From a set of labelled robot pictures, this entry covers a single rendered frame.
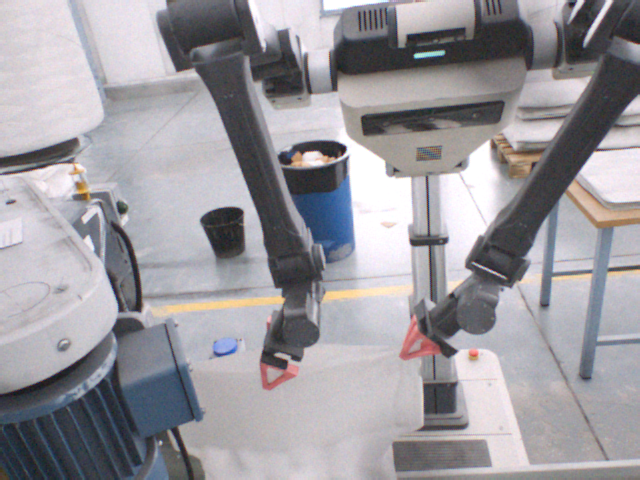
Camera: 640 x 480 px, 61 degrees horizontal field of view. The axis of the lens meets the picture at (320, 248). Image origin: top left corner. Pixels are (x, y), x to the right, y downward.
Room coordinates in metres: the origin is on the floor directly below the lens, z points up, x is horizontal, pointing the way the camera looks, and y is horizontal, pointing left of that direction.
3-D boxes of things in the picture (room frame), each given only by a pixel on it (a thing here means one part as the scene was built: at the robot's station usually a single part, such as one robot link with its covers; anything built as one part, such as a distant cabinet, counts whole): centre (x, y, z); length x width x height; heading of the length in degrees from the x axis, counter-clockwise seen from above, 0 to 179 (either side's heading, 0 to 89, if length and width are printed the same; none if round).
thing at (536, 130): (3.83, -1.82, 0.33); 0.66 x 0.43 x 0.13; 84
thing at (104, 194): (0.99, 0.41, 1.29); 0.08 x 0.05 x 0.09; 84
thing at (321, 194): (3.06, -0.03, 0.32); 0.51 x 0.48 x 0.65; 174
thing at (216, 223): (3.23, 0.61, 0.13); 0.30 x 0.30 x 0.26
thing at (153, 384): (0.50, 0.21, 1.25); 0.10 x 0.08 x 0.12; 19
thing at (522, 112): (4.09, -1.81, 0.44); 0.66 x 0.43 x 0.13; 174
